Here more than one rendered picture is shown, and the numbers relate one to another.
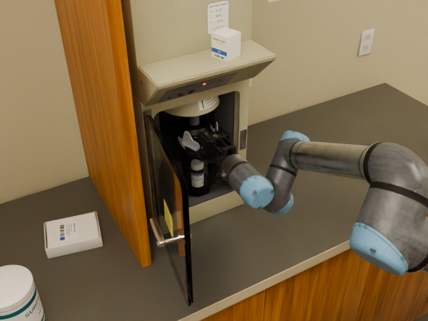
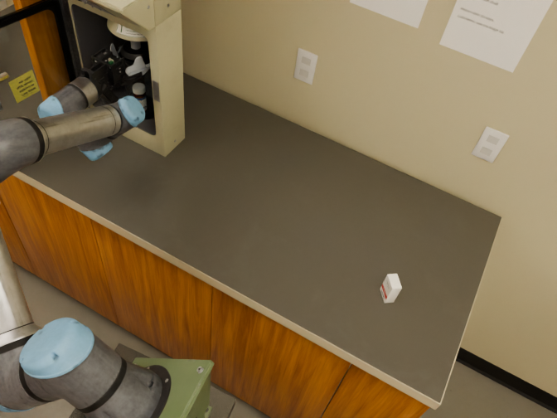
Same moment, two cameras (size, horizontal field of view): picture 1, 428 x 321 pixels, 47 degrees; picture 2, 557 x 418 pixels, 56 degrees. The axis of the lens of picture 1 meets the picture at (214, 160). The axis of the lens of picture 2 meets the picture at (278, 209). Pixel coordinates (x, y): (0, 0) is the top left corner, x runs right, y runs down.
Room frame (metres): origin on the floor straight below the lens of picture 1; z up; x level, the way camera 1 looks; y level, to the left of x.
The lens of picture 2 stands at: (0.77, -1.22, 2.17)
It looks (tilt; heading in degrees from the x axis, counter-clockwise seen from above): 51 degrees down; 50
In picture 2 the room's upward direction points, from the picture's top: 11 degrees clockwise
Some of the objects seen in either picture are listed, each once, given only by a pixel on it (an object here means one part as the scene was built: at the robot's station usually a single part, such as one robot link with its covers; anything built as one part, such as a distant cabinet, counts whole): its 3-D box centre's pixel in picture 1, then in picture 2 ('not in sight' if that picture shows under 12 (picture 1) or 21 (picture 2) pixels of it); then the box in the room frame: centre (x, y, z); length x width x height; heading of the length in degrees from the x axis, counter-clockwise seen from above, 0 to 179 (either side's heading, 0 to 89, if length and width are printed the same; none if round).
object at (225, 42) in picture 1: (226, 44); not in sight; (1.11, -0.03, 1.54); 0.05 x 0.05 x 0.06; 48
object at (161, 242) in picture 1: (164, 230); not in sight; (0.82, 0.12, 1.20); 0.10 x 0.05 x 0.03; 20
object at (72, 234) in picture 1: (72, 234); not in sight; (1.06, 0.43, 0.96); 0.16 x 0.12 x 0.04; 108
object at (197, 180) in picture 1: (195, 156); (139, 80); (1.21, 0.06, 1.13); 0.11 x 0.11 x 0.21
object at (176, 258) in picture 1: (168, 211); (26, 80); (0.90, 0.11, 1.19); 0.30 x 0.01 x 0.40; 20
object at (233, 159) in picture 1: (233, 169); (82, 91); (1.01, -0.05, 1.24); 0.08 x 0.05 x 0.08; 119
